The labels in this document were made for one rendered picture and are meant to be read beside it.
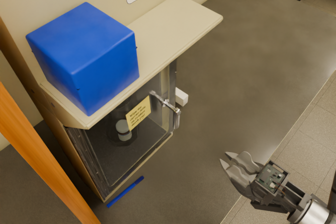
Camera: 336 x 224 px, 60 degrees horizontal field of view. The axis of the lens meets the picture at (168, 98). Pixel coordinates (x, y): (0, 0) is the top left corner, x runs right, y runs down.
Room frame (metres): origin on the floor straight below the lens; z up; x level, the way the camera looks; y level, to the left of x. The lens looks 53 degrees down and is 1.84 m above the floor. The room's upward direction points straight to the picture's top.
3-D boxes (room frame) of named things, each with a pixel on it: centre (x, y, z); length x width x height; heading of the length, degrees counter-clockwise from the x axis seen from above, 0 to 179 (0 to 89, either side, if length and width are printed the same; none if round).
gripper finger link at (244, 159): (0.32, -0.19, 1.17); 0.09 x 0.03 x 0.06; 44
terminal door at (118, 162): (0.39, 0.08, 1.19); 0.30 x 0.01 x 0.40; 138
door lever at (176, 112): (0.45, -0.01, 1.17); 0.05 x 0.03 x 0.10; 48
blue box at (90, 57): (0.29, 0.11, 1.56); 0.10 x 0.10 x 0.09; 48
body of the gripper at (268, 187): (0.23, -0.26, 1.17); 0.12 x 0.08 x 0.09; 48
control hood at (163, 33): (0.36, 0.05, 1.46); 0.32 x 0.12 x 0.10; 138
